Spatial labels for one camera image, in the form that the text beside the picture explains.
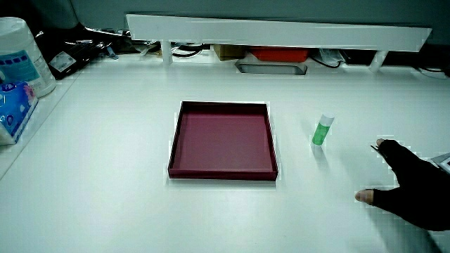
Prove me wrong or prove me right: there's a brown cardboard box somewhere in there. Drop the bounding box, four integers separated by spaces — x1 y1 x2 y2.
212 44 247 62

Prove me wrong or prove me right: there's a green glue stick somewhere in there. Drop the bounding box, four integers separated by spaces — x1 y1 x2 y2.
311 112 336 147

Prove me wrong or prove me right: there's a white wet wipes canister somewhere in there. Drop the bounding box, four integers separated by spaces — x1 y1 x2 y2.
0 16 57 98

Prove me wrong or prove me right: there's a blue tissue pack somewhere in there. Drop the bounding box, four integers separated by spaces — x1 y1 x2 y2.
0 81 39 146

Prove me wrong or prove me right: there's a red plastic box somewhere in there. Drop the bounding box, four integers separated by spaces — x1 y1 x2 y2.
250 46 310 63

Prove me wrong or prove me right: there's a black plastic bag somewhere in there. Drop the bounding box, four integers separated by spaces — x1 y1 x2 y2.
34 22 117 81

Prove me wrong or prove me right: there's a person's right hand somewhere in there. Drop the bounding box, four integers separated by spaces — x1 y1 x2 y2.
354 138 450 232

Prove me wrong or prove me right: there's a dark red square tray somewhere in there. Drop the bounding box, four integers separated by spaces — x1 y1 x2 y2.
167 100 279 182

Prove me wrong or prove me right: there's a black cable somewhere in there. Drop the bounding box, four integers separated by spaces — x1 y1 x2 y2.
171 43 210 59
310 56 344 69

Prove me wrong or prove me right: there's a white desk shelf riser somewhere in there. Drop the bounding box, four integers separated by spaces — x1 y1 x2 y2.
125 13 432 73

